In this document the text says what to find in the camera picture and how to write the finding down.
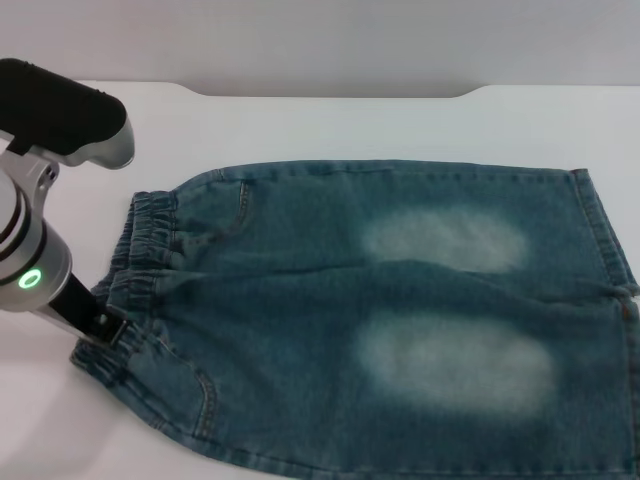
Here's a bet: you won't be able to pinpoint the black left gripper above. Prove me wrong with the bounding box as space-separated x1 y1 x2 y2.
51 272 131 347

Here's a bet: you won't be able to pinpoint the blue denim shorts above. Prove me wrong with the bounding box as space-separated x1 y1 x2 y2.
69 158 640 480

